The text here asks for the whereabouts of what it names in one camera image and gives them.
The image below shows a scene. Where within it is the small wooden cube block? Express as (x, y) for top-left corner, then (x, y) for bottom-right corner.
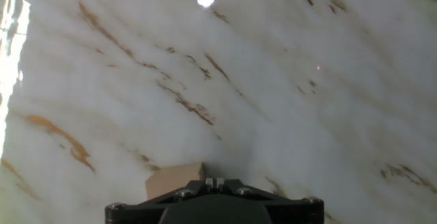
(145, 162), (207, 201)

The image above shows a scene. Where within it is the white brown marble pattern board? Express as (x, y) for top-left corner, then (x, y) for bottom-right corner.
(0, 0), (437, 224)

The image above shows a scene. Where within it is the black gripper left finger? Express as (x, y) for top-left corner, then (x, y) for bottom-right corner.
(104, 178), (215, 224)

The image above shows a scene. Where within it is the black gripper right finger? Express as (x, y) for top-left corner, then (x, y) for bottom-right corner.
(214, 178), (324, 224)

